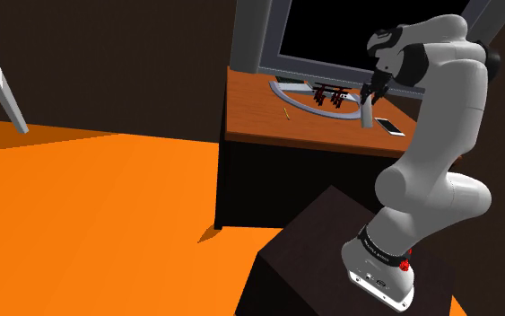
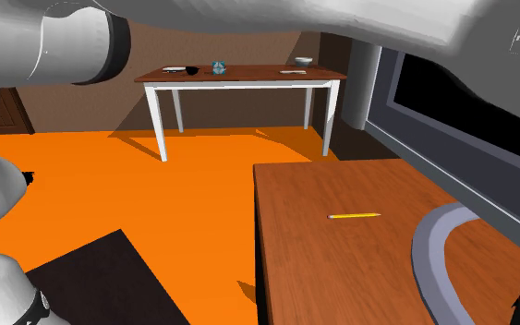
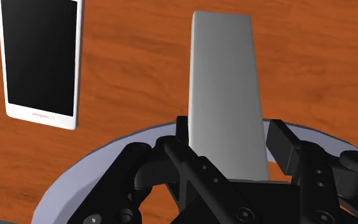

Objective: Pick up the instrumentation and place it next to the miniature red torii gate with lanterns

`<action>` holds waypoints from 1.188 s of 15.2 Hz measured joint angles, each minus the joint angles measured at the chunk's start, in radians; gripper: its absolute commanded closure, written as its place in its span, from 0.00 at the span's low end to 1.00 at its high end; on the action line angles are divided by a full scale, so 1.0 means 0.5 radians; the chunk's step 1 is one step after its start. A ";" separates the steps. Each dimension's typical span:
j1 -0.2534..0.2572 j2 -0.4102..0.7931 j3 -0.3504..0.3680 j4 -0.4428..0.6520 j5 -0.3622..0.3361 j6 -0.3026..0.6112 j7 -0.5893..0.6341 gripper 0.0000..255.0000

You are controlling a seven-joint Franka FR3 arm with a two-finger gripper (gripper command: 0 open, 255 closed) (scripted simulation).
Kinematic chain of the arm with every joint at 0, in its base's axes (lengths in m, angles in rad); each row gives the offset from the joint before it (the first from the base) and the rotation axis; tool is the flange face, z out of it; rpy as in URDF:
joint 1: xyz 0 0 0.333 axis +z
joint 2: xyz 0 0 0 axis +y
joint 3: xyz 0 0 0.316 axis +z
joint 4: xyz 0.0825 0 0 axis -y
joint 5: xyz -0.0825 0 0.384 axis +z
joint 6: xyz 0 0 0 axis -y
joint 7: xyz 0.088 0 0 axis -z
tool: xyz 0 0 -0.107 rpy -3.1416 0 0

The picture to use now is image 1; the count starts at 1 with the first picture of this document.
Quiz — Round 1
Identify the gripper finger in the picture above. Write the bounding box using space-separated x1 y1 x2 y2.
360 83 376 105
370 84 389 106

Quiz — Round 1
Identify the white phone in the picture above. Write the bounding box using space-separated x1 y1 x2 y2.
373 116 406 138

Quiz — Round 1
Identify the black and red barred object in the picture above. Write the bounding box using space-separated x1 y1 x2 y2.
312 81 352 109

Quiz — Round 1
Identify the grey monitor with curved stand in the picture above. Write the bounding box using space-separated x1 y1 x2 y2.
229 0 505 129

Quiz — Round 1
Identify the wooden desk with black base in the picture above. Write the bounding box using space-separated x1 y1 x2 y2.
214 65 463 231

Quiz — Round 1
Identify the dark robot stand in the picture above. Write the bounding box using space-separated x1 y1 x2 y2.
234 184 457 316

